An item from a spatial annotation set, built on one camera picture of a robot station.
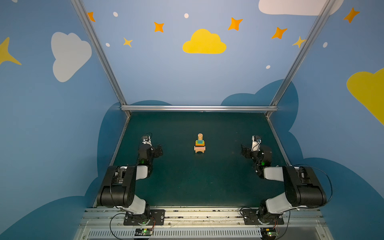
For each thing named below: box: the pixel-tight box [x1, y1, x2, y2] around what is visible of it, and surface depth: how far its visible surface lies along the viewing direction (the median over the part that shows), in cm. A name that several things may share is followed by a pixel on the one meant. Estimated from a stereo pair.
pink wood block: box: [194, 146, 206, 151], surface depth 97 cm
